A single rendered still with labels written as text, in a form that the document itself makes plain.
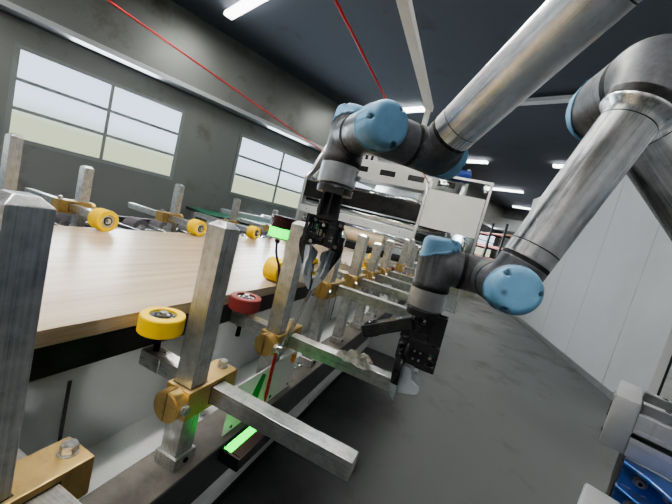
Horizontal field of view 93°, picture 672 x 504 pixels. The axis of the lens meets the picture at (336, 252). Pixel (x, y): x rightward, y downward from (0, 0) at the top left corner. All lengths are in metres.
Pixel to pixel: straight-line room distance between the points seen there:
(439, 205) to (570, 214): 2.41
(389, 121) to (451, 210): 2.44
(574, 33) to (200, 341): 0.63
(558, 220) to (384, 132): 0.29
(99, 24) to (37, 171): 1.99
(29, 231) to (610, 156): 0.68
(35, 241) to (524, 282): 0.56
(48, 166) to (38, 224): 5.13
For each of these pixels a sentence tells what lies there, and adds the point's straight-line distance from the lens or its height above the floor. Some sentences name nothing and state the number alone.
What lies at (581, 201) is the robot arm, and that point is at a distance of 0.59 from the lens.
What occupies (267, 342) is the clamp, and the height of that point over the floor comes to 0.86.
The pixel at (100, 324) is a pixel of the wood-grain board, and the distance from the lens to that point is 0.68.
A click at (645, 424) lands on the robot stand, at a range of 0.76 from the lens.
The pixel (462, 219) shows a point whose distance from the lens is 2.93.
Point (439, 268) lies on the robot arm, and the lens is 0.66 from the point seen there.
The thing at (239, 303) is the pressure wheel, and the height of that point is 0.90.
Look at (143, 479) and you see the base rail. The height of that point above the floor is 0.70.
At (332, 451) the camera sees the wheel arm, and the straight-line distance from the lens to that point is 0.55.
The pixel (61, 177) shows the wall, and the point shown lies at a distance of 5.51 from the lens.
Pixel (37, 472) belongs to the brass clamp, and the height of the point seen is 0.83.
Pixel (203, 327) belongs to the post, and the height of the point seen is 0.95.
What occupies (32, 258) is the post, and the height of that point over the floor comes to 1.06.
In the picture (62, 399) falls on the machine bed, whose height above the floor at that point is 0.75.
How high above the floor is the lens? 1.16
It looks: 6 degrees down
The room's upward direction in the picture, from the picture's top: 14 degrees clockwise
